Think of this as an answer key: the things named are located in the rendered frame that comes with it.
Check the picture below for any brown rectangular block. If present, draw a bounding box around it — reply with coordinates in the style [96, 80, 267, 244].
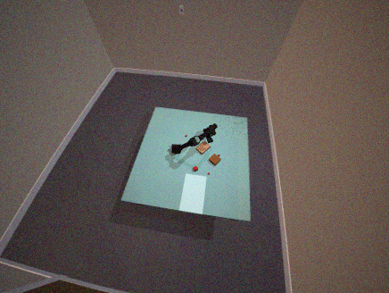
[209, 154, 221, 165]

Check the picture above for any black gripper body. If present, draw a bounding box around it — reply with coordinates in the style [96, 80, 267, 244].
[206, 134, 213, 143]

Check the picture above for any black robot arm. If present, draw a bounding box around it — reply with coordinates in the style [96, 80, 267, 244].
[172, 123, 218, 154]

